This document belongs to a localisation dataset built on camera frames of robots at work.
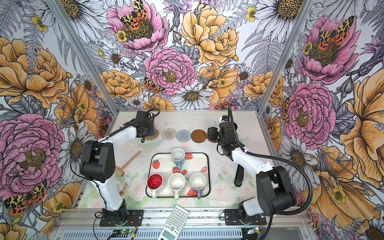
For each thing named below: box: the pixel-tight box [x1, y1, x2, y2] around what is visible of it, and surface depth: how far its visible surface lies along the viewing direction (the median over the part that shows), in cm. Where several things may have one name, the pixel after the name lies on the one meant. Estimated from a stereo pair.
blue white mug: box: [170, 148, 186, 171], surface depth 89 cm
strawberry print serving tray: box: [145, 152, 211, 198], surface depth 93 cm
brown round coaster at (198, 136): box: [191, 129, 207, 143], surface depth 107 cm
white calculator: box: [157, 204, 190, 240], surface depth 73 cm
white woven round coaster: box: [161, 127, 177, 141], surface depth 110 cm
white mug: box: [167, 173, 186, 200], surface depth 81 cm
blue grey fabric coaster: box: [176, 129, 191, 143], surface depth 108 cm
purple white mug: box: [189, 172, 207, 200], surface depth 85 cm
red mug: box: [146, 173, 164, 199], surface depth 81 cm
